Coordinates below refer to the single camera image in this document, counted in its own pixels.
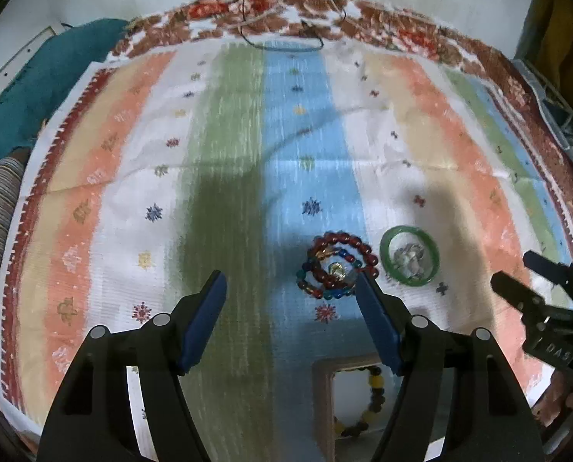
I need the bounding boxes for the yellow and brown bead bracelet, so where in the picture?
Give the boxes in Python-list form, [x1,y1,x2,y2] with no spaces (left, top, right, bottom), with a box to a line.
[333,366,389,440]

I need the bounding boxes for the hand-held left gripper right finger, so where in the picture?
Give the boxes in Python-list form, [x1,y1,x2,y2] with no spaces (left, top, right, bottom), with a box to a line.
[355,272,547,462]

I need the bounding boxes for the metal tin box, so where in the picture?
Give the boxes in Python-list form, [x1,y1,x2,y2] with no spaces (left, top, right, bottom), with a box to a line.
[312,353,405,462]

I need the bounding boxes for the mustard jacket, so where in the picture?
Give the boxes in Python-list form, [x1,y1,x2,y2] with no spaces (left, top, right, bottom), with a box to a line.
[527,0,573,80]

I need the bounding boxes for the red bead bracelet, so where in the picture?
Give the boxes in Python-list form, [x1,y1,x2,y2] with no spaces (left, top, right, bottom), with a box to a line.
[297,232,379,301]

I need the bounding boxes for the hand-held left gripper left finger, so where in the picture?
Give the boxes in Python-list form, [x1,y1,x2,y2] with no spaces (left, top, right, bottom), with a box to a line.
[36,269,229,462]

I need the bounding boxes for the striped colourful cloth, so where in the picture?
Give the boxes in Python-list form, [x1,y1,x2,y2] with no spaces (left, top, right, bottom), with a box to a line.
[0,43,573,462]

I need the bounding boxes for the metal bed frame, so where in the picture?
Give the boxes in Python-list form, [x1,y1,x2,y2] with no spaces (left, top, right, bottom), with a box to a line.
[513,58,573,176]

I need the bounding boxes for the black cable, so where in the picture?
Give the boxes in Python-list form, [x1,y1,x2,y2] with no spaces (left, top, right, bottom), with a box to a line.
[231,0,324,54]

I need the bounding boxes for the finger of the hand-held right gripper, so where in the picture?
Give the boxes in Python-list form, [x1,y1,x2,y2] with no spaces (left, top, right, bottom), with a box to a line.
[491,271,573,321]
[523,250,573,307]

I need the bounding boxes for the teal pillow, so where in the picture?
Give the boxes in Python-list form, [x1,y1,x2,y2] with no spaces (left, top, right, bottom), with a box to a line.
[0,18,133,174]

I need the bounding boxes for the green bangle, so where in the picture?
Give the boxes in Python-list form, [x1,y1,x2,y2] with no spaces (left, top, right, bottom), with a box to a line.
[379,225,441,286]

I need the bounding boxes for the white stone bracelet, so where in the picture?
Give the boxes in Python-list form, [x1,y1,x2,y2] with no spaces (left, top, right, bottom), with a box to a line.
[393,244,426,277]

